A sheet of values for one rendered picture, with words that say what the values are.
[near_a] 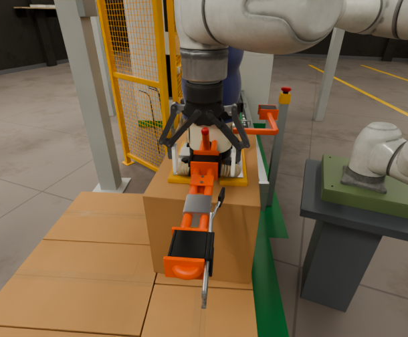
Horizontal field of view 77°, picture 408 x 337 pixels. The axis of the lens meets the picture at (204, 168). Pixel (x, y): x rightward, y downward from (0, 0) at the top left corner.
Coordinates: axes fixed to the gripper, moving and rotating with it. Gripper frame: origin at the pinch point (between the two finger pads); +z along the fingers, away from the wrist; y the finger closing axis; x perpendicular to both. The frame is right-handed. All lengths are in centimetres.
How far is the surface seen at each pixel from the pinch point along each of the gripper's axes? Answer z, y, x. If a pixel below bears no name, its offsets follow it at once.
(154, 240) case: 42.7, 20.2, -16.4
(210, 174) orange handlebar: 7.7, -1.0, -9.6
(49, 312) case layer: 62, 56, 3
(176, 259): 6.0, 2.9, 21.8
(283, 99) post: 20, -45, -134
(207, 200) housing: 7.0, -1.0, 3.4
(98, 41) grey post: 2, 188, -356
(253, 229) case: 31.8, -16.0, -14.4
